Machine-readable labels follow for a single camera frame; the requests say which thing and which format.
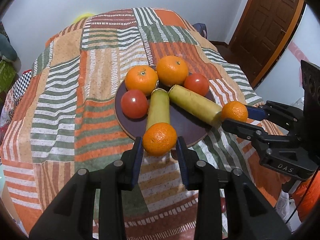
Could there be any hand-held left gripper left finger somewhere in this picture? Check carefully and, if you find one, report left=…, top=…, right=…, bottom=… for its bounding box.
left=29, top=136, right=145, bottom=240

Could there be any brown wooden door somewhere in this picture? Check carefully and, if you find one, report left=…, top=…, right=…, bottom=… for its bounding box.
left=229, top=0, right=304, bottom=88

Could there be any yellow curved foam item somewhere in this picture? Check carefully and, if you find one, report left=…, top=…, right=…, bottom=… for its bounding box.
left=72, top=12, right=94, bottom=23

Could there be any checkered floral quilt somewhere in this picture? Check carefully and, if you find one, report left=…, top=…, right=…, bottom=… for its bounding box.
left=12, top=69, right=33, bottom=101

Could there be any white heart-print wardrobe door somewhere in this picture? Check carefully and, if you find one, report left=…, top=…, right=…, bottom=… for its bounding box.
left=255, top=2, right=320, bottom=105

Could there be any large plain orange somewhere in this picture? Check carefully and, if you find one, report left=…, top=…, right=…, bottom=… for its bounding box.
left=156, top=55, right=189, bottom=86

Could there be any yellow-green sugarcane piece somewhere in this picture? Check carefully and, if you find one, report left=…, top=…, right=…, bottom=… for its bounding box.
left=146, top=89, right=170, bottom=130
left=169, top=85, right=223, bottom=128

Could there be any striped patchwork blanket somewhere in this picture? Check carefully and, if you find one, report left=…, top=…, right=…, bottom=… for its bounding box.
left=0, top=7, right=288, bottom=240

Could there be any purple round plate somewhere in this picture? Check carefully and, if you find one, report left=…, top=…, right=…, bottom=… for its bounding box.
left=114, top=65, right=219, bottom=147

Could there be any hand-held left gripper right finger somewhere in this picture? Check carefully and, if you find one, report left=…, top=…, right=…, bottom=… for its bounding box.
left=176, top=135, right=293, bottom=240

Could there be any thin black cable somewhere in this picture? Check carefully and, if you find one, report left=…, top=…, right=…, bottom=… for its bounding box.
left=285, top=174, right=316, bottom=232

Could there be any orange quilted cloth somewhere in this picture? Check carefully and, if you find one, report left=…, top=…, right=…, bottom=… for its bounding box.
left=292, top=169, right=320, bottom=223

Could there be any grey plush pillow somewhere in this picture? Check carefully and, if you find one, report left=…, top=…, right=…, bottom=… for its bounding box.
left=0, top=34, right=18, bottom=62

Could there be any blue-grey bag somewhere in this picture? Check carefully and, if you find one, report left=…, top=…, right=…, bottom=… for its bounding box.
left=192, top=23, right=208, bottom=39

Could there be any small tangerine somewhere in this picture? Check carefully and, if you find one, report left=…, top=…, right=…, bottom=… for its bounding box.
left=221, top=101, right=249, bottom=122
left=142, top=123, right=177, bottom=156

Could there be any red tomato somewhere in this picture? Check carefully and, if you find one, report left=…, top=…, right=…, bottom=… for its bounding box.
left=121, top=89, right=149, bottom=119
left=184, top=73, right=209, bottom=97

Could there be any pale green container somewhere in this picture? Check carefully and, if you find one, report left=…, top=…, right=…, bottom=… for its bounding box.
left=0, top=165, right=5, bottom=205

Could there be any green fabric storage bag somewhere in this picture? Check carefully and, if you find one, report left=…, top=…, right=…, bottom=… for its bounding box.
left=0, top=60, right=18, bottom=93

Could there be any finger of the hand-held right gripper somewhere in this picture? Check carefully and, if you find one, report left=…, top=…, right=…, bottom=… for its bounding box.
left=222, top=119, right=273, bottom=155
left=246, top=101, right=304, bottom=134

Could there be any large orange with sticker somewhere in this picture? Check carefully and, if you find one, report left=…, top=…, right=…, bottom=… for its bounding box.
left=124, top=65, right=160, bottom=96

